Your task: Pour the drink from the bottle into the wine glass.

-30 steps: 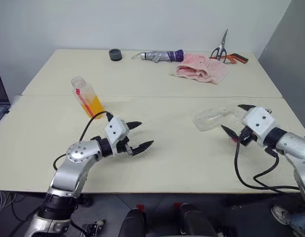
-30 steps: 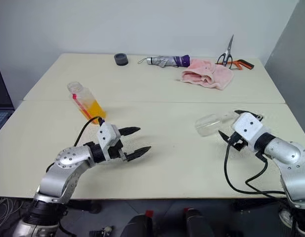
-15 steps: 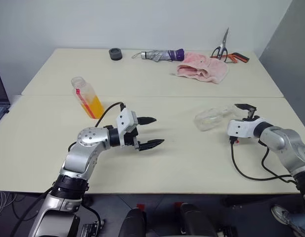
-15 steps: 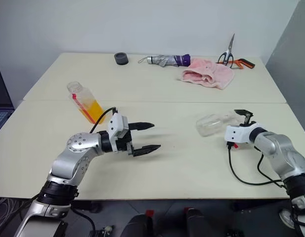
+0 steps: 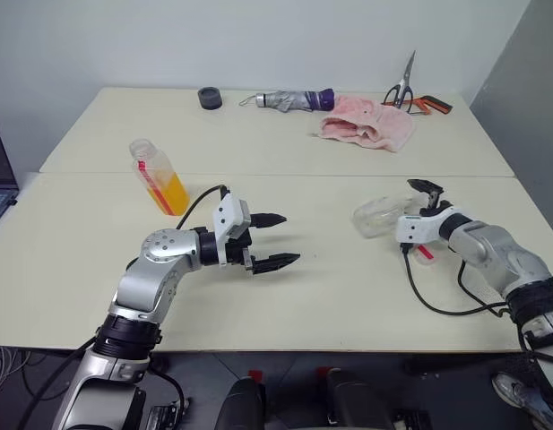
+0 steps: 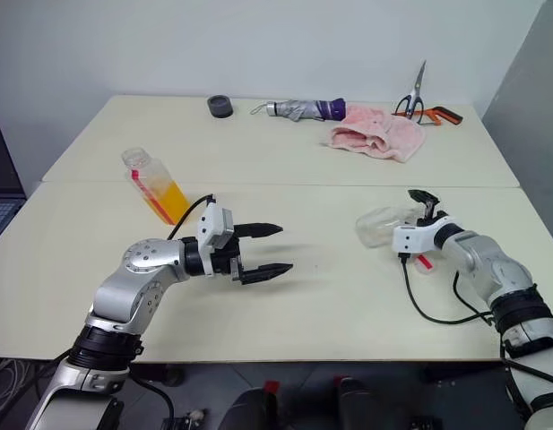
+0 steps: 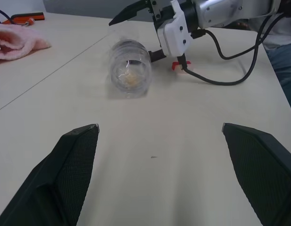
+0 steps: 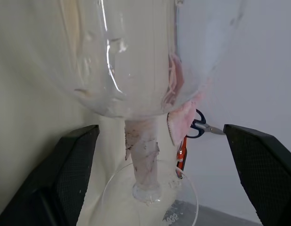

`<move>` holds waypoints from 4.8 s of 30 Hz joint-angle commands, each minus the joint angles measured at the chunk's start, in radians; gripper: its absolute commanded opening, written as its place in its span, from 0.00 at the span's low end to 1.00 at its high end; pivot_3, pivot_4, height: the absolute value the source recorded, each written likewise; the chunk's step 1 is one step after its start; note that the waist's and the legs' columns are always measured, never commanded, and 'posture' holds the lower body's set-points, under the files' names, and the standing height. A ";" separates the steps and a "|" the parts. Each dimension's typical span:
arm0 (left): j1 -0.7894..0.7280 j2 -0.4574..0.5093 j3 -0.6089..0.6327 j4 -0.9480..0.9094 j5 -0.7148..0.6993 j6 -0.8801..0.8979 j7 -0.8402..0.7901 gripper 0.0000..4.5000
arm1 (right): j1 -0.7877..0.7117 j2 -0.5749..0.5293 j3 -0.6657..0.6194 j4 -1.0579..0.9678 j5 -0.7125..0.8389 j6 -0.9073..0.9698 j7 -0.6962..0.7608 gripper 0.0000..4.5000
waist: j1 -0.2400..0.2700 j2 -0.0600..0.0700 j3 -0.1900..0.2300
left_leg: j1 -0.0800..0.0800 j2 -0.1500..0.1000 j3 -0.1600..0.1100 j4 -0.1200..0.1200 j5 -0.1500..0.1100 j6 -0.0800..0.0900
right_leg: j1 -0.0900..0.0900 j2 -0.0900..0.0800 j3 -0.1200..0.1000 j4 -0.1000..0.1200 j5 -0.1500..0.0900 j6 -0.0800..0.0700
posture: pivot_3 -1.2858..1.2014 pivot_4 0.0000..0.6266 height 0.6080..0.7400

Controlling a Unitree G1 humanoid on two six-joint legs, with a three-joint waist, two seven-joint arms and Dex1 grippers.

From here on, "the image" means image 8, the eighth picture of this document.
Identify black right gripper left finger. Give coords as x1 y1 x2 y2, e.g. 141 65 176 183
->
0 124 100 226

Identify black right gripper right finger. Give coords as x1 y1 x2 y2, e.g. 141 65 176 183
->
223 124 291 226

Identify clear plastic wine glass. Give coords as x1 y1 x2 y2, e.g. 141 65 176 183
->
45 0 251 226

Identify orange black hand tool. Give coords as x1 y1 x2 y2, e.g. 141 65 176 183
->
176 136 189 179

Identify pink fluffy towel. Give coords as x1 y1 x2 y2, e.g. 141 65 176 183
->
167 95 206 146

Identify blue handled scissors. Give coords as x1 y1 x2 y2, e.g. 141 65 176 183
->
185 108 225 139

